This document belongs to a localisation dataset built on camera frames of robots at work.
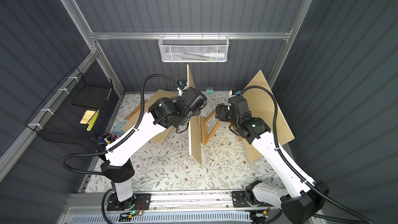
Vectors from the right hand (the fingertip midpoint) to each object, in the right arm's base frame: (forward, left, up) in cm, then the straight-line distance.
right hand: (225, 107), depth 73 cm
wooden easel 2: (+11, +60, -24) cm, 66 cm away
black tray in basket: (+10, +68, -1) cm, 69 cm away
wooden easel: (-2, +10, -25) cm, 27 cm away
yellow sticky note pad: (-3, +67, -3) cm, 67 cm away
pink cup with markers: (-8, +61, -15) cm, 63 cm away
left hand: (-4, +14, +6) cm, 16 cm away
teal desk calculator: (+3, +65, -27) cm, 71 cm away
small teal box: (+40, +6, -28) cm, 49 cm away
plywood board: (+12, +57, -26) cm, 64 cm away
